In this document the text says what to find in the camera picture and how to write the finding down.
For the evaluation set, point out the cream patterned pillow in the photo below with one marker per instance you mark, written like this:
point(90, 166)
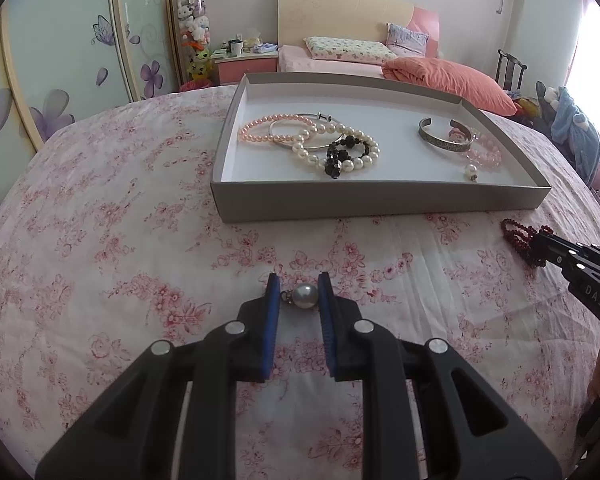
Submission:
point(345, 50)

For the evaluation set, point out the blue plush toy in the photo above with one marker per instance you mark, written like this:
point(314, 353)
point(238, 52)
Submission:
point(577, 130)

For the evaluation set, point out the grey cardboard box tray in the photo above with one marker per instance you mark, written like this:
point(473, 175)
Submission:
point(380, 205)

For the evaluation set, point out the flower-print sliding wardrobe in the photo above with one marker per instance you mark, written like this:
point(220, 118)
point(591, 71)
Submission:
point(55, 50)

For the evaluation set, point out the thin silver bangle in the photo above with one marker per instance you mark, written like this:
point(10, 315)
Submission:
point(325, 116)

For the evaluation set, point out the pink floral bedsheet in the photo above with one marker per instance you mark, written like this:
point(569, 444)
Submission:
point(130, 210)

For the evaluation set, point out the plain pink bedsheet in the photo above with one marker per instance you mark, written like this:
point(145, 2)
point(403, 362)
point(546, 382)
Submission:
point(300, 62)

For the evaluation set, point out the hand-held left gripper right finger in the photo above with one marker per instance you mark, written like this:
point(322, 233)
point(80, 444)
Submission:
point(328, 330)

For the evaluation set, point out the blue floral pillow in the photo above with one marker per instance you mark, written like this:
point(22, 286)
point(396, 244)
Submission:
point(407, 40)

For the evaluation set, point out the clear tube of plush toys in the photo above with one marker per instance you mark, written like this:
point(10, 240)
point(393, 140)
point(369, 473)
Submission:
point(195, 25)

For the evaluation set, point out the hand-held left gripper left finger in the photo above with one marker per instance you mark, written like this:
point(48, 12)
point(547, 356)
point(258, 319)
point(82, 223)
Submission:
point(270, 330)

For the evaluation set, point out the dark wooden chair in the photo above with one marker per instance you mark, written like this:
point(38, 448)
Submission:
point(502, 72)

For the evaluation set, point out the black office chair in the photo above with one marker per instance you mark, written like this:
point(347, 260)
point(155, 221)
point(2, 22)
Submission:
point(542, 105)

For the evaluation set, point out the orange-pink pillow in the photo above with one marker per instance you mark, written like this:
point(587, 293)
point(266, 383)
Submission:
point(455, 80)

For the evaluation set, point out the single pearl earring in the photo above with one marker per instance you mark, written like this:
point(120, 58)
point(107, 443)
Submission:
point(302, 296)

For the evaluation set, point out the wooden bed headboard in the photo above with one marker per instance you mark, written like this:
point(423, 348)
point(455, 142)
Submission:
point(340, 15)

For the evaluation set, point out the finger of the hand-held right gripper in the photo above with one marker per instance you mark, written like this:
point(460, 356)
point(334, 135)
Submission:
point(555, 257)
point(562, 244)

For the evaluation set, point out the white mug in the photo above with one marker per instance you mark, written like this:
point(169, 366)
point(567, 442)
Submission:
point(236, 49)

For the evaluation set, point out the pink nightstand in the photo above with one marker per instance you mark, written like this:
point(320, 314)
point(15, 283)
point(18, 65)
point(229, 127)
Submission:
point(245, 67)

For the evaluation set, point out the colourful toy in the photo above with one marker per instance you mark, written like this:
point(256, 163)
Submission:
point(525, 106)

